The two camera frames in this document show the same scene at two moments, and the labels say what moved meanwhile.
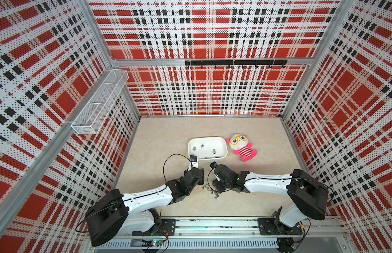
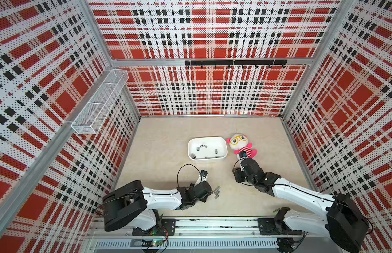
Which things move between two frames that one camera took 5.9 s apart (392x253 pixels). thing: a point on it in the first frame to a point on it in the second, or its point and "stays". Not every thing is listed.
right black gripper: (216, 186) to (236, 174)
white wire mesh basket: (100, 102) stays
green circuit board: (156, 243) stays
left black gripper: (201, 181) to (204, 198)
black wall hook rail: (236, 62) stays
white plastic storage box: (208, 148) stays
